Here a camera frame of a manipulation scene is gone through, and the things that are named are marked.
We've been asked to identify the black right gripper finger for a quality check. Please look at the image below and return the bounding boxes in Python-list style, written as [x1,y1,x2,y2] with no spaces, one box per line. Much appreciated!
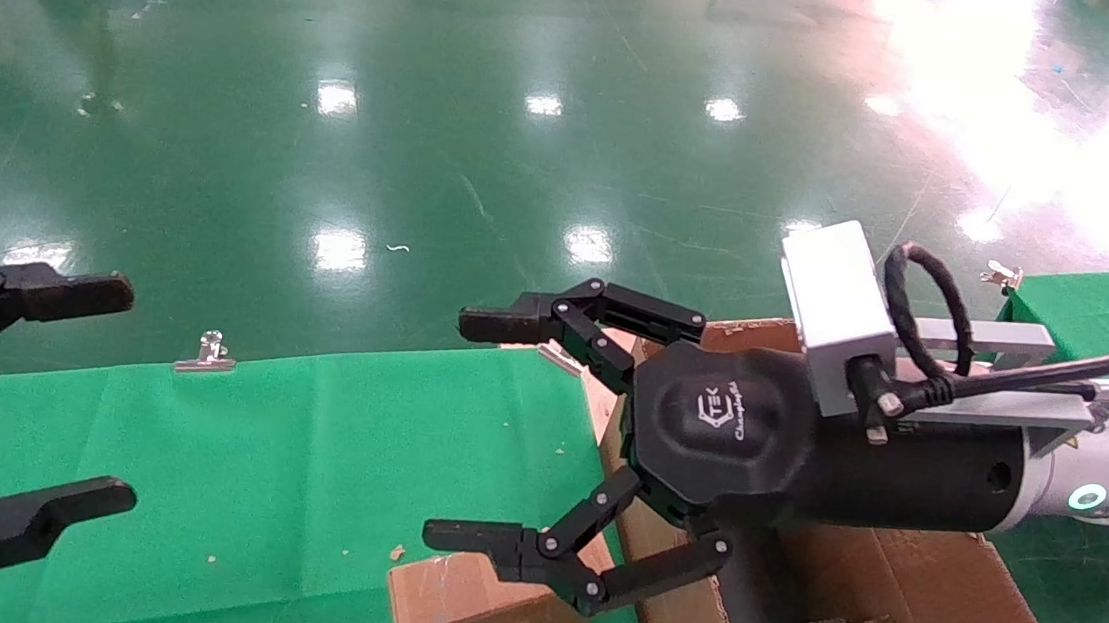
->
[417,449,738,623]
[453,266,710,401]

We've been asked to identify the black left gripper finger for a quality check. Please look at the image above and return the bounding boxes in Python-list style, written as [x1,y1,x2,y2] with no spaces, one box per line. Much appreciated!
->
[0,258,138,405]
[0,467,139,623]

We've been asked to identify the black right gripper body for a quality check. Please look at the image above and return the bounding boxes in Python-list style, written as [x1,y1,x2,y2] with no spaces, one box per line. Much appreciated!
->
[616,336,1034,560]

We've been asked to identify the small brown cardboard box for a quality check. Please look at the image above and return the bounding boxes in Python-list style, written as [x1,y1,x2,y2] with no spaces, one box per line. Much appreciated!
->
[384,513,618,623]

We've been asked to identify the large open cardboard carton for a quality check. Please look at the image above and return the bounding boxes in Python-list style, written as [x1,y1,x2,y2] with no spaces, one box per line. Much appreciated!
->
[559,299,1083,623]

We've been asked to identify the metal binder clip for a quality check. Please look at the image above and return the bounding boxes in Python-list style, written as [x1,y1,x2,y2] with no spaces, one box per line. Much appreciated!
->
[980,259,1024,293]
[173,327,239,378]
[537,340,585,380]

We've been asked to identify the large green table cloth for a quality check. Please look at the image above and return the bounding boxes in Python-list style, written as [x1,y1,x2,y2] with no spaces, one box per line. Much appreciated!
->
[0,301,682,623]

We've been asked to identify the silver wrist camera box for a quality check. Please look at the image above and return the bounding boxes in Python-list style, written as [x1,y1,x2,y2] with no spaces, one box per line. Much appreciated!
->
[767,214,909,423]

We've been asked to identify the silver camera mounting bracket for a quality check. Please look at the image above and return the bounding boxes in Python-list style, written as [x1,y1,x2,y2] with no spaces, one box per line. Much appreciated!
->
[889,312,1109,461]

